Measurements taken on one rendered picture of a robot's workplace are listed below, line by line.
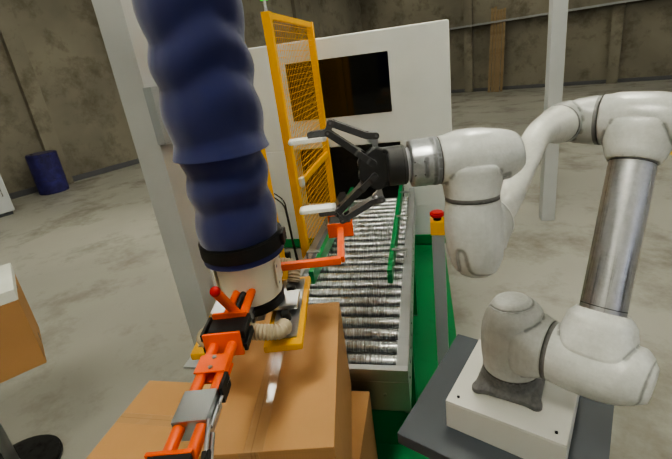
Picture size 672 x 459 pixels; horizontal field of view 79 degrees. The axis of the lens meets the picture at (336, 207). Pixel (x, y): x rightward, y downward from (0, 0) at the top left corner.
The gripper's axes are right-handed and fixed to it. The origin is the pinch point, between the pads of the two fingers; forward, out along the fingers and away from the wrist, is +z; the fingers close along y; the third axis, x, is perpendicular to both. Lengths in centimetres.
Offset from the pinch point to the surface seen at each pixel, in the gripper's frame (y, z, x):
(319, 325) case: 63, 7, 41
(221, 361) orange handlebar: 32.9, 20.1, -9.6
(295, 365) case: 63, 13, 23
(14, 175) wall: 114, 655, 703
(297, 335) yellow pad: 45.3, 8.9, 12.7
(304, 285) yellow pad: 45, 9, 37
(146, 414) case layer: 103, 83, 50
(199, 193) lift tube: 5.5, 26.6, 16.9
